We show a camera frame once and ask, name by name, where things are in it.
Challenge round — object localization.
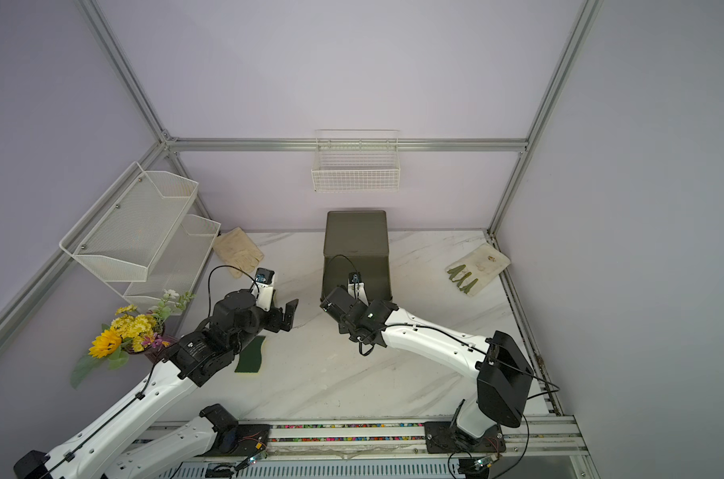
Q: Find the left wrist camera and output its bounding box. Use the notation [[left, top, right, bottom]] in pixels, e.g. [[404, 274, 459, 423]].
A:
[[255, 267, 276, 311]]

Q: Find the white wire wall basket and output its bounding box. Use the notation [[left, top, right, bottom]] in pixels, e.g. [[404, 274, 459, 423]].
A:
[[311, 129, 401, 193]]

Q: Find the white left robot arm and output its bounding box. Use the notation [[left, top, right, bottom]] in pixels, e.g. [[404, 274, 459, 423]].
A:
[[13, 289, 299, 478]]

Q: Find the yellow sunflower bouquet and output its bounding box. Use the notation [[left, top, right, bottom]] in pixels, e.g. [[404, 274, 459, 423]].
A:
[[70, 289, 195, 389]]

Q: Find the white mesh two-tier shelf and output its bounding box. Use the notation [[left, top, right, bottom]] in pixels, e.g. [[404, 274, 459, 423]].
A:
[[60, 163, 220, 309]]

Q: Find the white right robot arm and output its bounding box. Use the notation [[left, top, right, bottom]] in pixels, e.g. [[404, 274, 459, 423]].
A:
[[320, 287, 535, 442]]

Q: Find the beige work glove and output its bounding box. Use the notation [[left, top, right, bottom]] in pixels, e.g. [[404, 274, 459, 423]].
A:
[[212, 228, 264, 277]]

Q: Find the olive white yellow drawer cabinet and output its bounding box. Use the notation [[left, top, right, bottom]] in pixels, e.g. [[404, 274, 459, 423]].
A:
[[323, 210, 390, 261]]

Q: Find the green yellow sponge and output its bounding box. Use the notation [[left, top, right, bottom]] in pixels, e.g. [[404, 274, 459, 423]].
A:
[[235, 335, 265, 374]]

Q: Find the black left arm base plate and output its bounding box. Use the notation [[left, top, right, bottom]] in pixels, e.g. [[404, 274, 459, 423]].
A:
[[199, 404, 272, 457]]

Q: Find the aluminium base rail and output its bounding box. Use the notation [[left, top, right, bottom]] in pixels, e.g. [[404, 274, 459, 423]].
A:
[[107, 416, 599, 478]]

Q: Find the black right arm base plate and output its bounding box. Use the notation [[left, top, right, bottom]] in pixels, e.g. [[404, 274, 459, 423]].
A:
[[424, 421, 507, 454]]

